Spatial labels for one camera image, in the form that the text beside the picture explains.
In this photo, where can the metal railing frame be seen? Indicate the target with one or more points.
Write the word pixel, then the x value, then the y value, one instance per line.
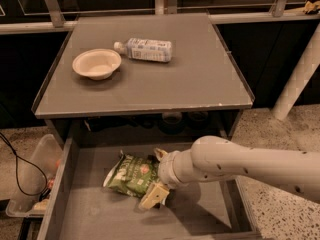
pixel 40 16

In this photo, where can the grey cabinet counter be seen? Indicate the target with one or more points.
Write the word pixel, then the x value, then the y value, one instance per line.
pixel 202 76

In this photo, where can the open grey top drawer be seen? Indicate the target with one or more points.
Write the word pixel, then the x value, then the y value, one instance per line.
pixel 82 209

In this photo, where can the dark tape roll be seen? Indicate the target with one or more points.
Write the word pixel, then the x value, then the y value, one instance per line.
pixel 171 123
pixel 197 120

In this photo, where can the clear plastic storage bin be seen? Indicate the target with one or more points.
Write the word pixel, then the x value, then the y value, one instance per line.
pixel 36 178

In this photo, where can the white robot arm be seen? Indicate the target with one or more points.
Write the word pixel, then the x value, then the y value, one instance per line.
pixel 212 158

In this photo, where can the clear plastic water bottle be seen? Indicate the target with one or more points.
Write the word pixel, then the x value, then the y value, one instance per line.
pixel 145 49

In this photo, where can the green jalapeno chip bag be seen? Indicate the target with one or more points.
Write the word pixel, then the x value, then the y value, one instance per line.
pixel 132 175

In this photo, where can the white paper bowl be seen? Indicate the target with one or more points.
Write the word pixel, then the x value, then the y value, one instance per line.
pixel 96 64

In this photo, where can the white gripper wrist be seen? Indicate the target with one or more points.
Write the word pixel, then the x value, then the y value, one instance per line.
pixel 166 171

